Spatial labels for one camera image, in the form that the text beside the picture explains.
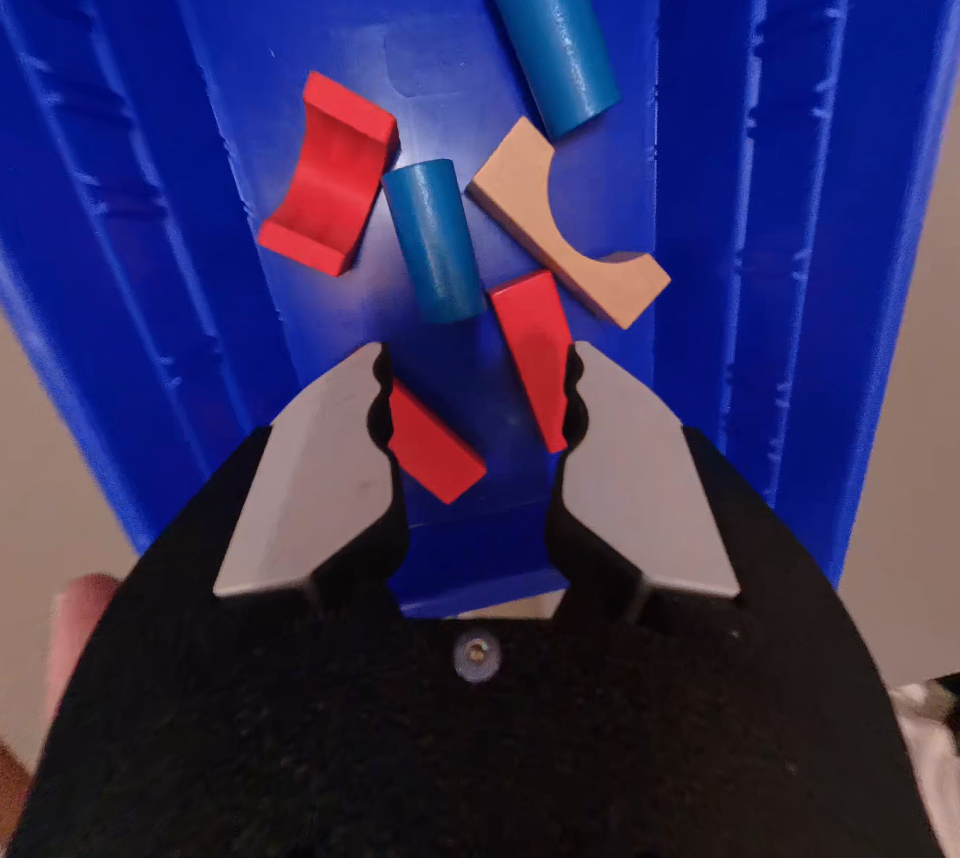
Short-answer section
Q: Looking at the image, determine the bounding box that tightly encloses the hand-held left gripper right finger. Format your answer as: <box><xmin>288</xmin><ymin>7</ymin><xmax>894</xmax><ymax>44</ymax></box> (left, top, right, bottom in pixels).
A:
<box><xmin>544</xmin><ymin>341</ymin><xmax>744</xmax><ymax>624</ymax></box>

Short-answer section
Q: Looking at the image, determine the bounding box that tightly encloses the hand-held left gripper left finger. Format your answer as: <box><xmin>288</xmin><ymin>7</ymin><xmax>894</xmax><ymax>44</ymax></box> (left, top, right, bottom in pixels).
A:
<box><xmin>212</xmin><ymin>341</ymin><xmax>412</xmax><ymax>613</ymax></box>

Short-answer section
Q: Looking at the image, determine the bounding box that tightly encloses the red wooden rectangular block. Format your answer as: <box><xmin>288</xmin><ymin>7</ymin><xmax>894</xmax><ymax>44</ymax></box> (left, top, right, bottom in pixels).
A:
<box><xmin>488</xmin><ymin>269</ymin><xmax>576</xmax><ymax>455</ymax></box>
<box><xmin>385</xmin><ymin>377</ymin><xmax>488</xmax><ymax>506</ymax></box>

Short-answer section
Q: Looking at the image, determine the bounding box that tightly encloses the blue wooden cylinder block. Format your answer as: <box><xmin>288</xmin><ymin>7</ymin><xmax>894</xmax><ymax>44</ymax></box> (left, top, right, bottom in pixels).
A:
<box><xmin>485</xmin><ymin>0</ymin><xmax>623</xmax><ymax>141</ymax></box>
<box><xmin>380</xmin><ymin>158</ymin><xmax>488</xmax><ymax>326</ymax></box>

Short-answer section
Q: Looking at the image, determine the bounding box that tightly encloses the tan wooden arch block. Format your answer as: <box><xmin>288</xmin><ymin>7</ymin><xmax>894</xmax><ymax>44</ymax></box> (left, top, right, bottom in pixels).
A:
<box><xmin>465</xmin><ymin>116</ymin><xmax>673</xmax><ymax>331</ymax></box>

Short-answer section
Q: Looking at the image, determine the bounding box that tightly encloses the blue plastic storage bin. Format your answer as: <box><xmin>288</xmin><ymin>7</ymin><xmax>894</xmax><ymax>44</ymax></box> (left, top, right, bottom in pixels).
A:
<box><xmin>0</xmin><ymin>0</ymin><xmax>948</xmax><ymax>621</ymax></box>

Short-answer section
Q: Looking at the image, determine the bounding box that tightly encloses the person's left hand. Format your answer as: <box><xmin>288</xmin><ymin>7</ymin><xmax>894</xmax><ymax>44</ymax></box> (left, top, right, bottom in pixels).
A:
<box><xmin>46</xmin><ymin>572</ymin><xmax>123</xmax><ymax>732</ymax></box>

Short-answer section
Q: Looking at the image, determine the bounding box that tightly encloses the red wooden arch block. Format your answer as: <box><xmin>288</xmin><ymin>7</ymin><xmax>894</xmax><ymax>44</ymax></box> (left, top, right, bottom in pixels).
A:
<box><xmin>256</xmin><ymin>70</ymin><xmax>399</xmax><ymax>277</ymax></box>

